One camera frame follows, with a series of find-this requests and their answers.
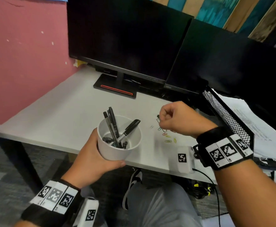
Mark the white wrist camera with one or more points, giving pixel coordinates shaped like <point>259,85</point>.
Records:
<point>88,212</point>
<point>182,160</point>

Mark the yellow paper scrap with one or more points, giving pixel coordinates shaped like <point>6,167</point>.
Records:
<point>77,63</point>

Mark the coloured paper clips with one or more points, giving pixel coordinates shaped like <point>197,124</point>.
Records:
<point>168,141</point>

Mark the person's left forearm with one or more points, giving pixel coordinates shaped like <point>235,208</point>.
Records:
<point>25,224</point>

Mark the person's right forearm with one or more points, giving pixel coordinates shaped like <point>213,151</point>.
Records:
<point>251,196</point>

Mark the person's right hand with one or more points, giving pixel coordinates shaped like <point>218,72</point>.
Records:
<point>185,118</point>

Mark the white paper cup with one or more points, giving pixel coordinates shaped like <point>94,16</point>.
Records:
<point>115,153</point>

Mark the black computer monitor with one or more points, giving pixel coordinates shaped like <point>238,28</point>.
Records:
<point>128,33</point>
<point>223,59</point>

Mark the person's left hand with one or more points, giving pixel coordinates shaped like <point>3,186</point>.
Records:
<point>90,163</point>

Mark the black mesh paper tray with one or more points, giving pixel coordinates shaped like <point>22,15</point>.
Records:
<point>225,113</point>

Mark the papers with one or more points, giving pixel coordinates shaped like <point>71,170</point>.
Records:
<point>258,125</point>

